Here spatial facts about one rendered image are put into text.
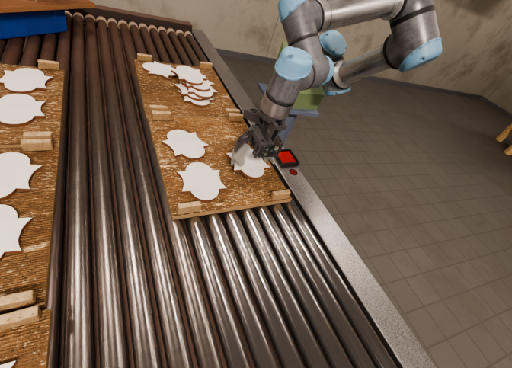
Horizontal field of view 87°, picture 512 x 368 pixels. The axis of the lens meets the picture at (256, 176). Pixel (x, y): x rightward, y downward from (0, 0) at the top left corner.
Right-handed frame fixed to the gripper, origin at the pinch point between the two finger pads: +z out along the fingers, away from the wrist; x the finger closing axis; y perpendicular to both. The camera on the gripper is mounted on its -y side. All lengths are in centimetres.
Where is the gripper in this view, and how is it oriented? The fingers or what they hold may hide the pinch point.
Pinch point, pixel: (248, 161)
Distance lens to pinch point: 83.2
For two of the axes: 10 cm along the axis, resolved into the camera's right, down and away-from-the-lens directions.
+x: 8.8, -0.8, 4.7
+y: 3.6, 7.5, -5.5
